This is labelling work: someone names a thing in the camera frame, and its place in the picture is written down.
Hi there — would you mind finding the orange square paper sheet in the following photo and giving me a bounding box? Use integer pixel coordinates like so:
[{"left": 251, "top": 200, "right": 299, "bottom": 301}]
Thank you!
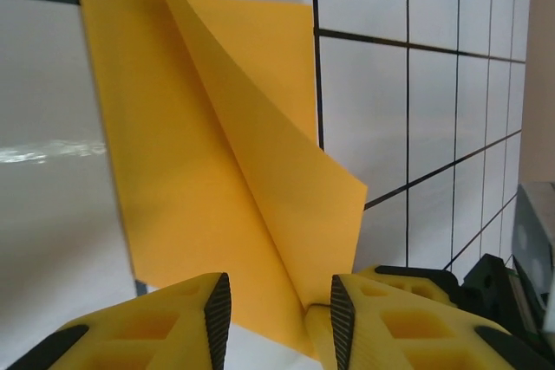
[{"left": 75, "top": 0, "right": 369, "bottom": 370}]

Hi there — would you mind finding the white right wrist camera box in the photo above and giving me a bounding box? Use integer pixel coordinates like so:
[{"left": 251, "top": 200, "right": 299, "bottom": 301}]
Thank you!
[{"left": 511, "top": 181, "right": 555, "bottom": 332}]

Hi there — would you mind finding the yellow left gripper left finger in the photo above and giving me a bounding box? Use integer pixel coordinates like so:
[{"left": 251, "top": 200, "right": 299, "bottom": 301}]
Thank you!
[{"left": 12, "top": 271, "right": 232, "bottom": 370}]

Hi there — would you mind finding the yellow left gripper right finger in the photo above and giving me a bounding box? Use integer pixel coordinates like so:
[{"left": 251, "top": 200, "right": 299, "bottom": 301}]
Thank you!
[{"left": 329, "top": 273, "right": 555, "bottom": 370}]

